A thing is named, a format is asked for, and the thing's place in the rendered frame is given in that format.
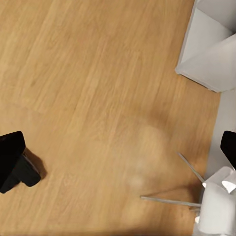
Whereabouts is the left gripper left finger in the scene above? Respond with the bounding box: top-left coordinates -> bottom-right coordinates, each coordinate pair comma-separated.
0,131 -> 26,190

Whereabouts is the digital camera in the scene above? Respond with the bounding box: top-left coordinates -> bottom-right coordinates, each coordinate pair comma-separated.
0,153 -> 42,193

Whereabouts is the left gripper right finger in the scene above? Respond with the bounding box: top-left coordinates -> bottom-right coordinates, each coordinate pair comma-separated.
220,131 -> 236,171

